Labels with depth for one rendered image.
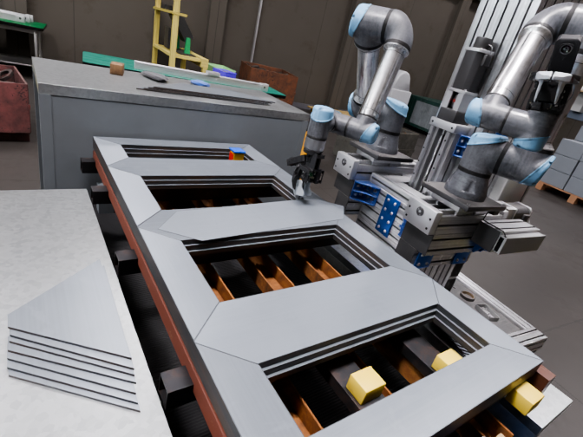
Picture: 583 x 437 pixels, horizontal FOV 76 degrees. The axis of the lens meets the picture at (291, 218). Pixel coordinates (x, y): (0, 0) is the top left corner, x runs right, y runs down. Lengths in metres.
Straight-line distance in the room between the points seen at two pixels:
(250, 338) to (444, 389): 0.40
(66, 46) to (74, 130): 6.35
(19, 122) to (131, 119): 2.50
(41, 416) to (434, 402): 0.69
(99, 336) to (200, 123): 1.28
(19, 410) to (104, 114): 1.26
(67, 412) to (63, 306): 0.24
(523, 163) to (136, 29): 7.41
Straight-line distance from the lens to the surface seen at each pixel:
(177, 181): 1.46
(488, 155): 1.46
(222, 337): 0.77
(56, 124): 1.81
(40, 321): 0.93
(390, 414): 0.76
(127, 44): 8.15
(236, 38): 8.57
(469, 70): 1.67
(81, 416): 0.81
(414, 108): 10.79
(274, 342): 0.78
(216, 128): 1.97
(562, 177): 8.09
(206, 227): 1.12
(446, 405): 0.83
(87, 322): 0.91
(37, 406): 0.84
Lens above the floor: 1.40
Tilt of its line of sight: 25 degrees down
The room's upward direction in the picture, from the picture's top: 14 degrees clockwise
